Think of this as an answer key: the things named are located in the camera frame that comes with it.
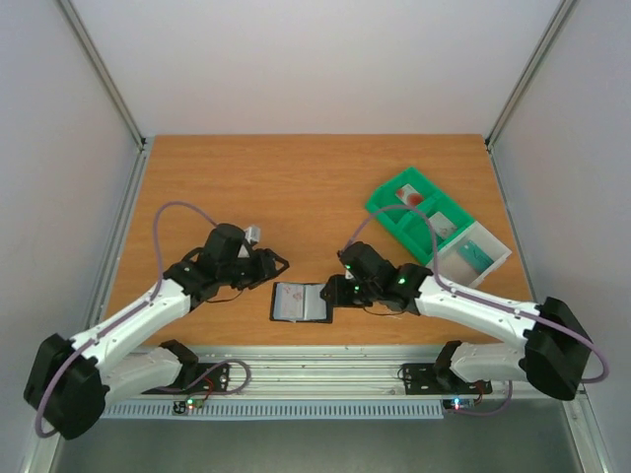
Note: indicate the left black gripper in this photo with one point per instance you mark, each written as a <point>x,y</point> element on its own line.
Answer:
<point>266,268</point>

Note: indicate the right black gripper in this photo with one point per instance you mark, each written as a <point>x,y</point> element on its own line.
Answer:
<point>340,292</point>

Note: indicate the black leather card holder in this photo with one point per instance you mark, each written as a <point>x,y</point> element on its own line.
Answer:
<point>316,310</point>

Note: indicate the white card red print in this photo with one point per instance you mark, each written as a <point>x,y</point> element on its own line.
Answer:
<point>290,301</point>

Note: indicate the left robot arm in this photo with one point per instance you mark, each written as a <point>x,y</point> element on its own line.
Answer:
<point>180,289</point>

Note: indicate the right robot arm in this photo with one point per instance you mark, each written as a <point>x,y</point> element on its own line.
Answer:
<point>543,344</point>

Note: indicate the white card with red dot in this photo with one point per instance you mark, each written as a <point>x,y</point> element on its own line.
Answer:
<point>409,195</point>

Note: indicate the white card in tray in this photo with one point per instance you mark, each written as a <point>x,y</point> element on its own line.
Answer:
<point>443,227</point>

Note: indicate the teal card in bin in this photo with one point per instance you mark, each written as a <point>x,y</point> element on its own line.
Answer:
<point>475,256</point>

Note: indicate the green plastic compartment tray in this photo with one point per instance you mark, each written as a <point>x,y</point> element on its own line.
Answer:
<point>410,225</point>

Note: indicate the white plastic bin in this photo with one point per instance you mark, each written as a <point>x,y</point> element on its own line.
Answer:
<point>451,266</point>

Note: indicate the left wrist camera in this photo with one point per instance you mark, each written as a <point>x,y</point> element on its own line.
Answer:
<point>252,237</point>

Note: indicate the aluminium front rail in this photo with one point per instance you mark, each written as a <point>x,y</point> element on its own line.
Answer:
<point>305,369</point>

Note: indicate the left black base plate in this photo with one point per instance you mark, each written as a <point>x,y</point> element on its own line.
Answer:
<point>212,378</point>

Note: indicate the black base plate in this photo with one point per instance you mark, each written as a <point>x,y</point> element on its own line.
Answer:
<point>425,379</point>
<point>212,378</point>

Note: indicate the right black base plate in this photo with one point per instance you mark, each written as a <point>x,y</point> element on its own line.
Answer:
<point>425,379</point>

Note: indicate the grey slotted cable duct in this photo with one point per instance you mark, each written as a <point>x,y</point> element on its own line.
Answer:
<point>275,410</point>

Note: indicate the left aluminium frame post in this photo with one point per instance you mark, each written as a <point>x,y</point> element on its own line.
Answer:
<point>80,31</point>

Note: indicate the aluminium frame post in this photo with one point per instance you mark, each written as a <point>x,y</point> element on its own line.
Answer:
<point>80,31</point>
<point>551,32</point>

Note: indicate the right aluminium frame post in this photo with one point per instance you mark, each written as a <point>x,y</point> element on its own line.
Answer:
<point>551,32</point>

